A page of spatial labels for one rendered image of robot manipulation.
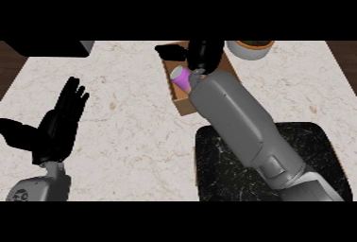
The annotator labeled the purple can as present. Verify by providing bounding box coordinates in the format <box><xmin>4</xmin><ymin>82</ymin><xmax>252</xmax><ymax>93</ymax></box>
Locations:
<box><xmin>169</xmin><ymin>64</ymin><xmax>195</xmax><ymax>95</ymax></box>

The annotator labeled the brown cardboard box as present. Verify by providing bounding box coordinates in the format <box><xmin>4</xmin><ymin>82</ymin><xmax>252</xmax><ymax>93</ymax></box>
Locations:
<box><xmin>160</xmin><ymin>40</ymin><xmax>243</xmax><ymax>117</ymax></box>

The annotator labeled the black speckled tray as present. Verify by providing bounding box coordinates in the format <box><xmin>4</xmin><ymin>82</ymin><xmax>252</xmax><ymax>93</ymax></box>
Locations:
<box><xmin>194</xmin><ymin>121</ymin><xmax>355</xmax><ymax>202</ymax></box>

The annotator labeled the black appliance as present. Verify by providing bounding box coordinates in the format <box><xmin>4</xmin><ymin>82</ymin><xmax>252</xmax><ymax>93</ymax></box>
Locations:
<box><xmin>4</xmin><ymin>40</ymin><xmax>97</xmax><ymax>59</ymax></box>

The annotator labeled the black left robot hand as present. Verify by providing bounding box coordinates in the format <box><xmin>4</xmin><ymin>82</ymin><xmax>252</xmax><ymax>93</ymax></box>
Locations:
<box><xmin>0</xmin><ymin>76</ymin><xmax>91</xmax><ymax>166</ymax></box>

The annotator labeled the white plant pot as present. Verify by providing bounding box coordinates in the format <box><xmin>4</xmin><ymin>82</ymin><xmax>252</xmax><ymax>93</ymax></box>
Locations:
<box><xmin>225</xmin><ymin>40</ymin><xmax>277</xmax><ymax>61</ymax></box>

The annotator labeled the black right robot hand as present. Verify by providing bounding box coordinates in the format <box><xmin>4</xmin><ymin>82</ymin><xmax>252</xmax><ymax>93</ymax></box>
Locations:
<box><xmin>154</xmin><ymin>40</ymin><xmax>226</xmax><ymax>74</ymax></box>

